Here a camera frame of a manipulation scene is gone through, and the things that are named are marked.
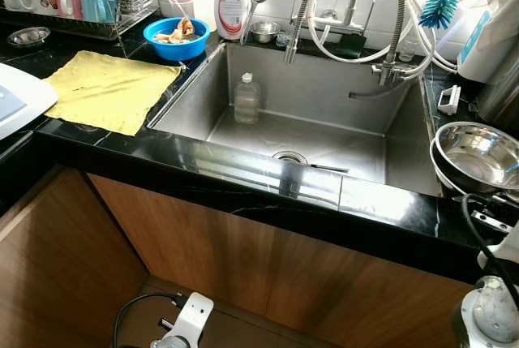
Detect large steel bowl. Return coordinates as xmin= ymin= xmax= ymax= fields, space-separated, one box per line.
xmin=432 ymin=122 xmax=519 ymax=195

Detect steel cylindrical pot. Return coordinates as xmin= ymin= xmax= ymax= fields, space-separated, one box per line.
xmin=477 ymin=48 xmax=519 ymax=122

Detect wide-rimmed steel basin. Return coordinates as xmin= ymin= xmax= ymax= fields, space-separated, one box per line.
xmin=430 ymin=141 xmax=519 ymax=203

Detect small white plastic clip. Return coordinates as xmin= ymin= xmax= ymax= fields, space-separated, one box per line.
xmin=437 ymin=85 xmax=461 ymax=116

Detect white water purifier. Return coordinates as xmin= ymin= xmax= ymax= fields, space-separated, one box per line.
xmin=456 ymin=0 xmax=519 ymax=85

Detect steel spring pull-down faucet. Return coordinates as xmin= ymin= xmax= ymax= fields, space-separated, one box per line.
xmin=284 ymin=0 xmax=418 ymax=89

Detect stainless steel sink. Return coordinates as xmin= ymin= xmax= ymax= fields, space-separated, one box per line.
xmin=150 ymin=41 xmax=443 ymax=197

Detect dark green sponge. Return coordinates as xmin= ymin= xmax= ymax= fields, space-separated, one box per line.
xmin=332 ymin=34 xmax=366 ymax=59

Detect steel sink drain strainer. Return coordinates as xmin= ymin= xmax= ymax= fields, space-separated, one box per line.
xmin=272 ymin=150 xmax=309 ymax=166

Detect clear plastic bottle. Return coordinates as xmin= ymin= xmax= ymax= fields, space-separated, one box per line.
xmin=234 ymin=72 xmax=262 ymax=125

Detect small steel bowl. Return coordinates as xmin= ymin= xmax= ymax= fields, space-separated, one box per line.
xmin=249 ymin=21 xmax=281 ymax=44

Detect brown wooden cabinet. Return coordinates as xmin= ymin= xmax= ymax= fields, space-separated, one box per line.
xmin=0 ymin=165 xmax=519 ymax=348

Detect blue plastic bowl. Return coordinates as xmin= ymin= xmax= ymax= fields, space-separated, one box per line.
xmin=143 ymin=17 xmax=211 ymax=62

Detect brown food scraps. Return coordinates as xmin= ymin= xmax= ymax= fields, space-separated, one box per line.
xmin=152 ymin=18 xmax=197 ymax=45

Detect yellow terry cloth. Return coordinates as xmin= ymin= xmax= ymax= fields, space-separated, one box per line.
xmin=42 ymin=50 xmax=185 ymax=136

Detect light blue mug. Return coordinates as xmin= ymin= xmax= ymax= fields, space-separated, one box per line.
xmin=79 ymin=0 xmax=117 ymax=23

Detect white flat appliance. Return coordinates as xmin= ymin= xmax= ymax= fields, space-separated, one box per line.
xmin=0 ymin=62 xmax=59 ymax=140

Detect small shallow steel dish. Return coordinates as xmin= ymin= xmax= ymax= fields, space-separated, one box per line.
xmin=6 ymin=27 xmax=51 ymax=47

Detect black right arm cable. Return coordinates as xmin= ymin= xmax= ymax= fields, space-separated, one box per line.
xmin=461 ymin=192 xmax=519 ymax=308

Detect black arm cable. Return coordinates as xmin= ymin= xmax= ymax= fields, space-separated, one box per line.
xmin=112 ymin=291 xmax=187 ymax=348
xmin=461 ymin=192 xmax=519 ymax=308

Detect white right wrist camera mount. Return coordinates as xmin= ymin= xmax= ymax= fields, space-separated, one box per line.
xmin=478 ymin=218 xmax=519 ymax=280

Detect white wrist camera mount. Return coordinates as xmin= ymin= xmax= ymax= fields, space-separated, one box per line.
xmin=162 ymin=291 xmax=215 ymax=348
xmin=478 ymin=218 xmax=519 ymax=280

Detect white looped hose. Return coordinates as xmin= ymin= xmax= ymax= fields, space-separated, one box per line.
xmin=307 ymin=0 xmax=457 ymax=73

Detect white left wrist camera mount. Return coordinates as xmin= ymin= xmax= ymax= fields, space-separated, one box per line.
xmin=162 ymin=291 xmax=215 ymax=348

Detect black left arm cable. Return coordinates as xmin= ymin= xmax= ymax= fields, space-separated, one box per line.
xmin=112 ymin=291 xmax=187 ymax=348

